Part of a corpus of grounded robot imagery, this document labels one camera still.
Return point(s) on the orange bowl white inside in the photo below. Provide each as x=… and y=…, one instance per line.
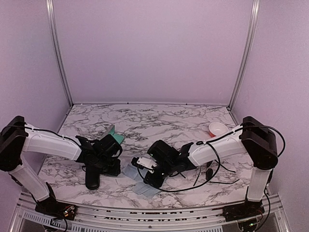
x=217, y=128

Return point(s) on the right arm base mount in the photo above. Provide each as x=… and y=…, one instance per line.
x=243, y=210

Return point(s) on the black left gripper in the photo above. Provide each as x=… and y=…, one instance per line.
x=116, y=170

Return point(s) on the aluminium frame post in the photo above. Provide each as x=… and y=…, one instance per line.
x=57, y=50
x=246, y=53

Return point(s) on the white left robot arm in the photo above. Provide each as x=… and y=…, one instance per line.
x=19, y=137

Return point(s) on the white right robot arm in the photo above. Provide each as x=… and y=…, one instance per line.
x=251, y=137

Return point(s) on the black rimless sunglasses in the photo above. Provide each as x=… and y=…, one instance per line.
x=209, y=174

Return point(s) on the aluminium frame post left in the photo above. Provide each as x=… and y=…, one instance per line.
x=57, y=50

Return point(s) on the light blue cleaning cloth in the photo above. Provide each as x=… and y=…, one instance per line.
x=131, y=172

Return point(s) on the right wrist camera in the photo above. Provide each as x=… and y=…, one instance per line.
x=144, y=163

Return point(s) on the black glasses case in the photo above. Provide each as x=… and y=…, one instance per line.
x=92, y=178

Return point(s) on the light blue cloth front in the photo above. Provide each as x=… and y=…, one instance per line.
x=145, y=190

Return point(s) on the aluminium front rail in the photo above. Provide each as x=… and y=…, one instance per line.
x=90, y=218

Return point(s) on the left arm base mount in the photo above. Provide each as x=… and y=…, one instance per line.
x=52, y=207

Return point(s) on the grey marbled glasses case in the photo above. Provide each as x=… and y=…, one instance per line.
x=111, y=130

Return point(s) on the aluminium frame post right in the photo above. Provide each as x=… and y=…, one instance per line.
x=246, y=53

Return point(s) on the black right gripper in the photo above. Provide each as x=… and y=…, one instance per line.
x=151, y=180

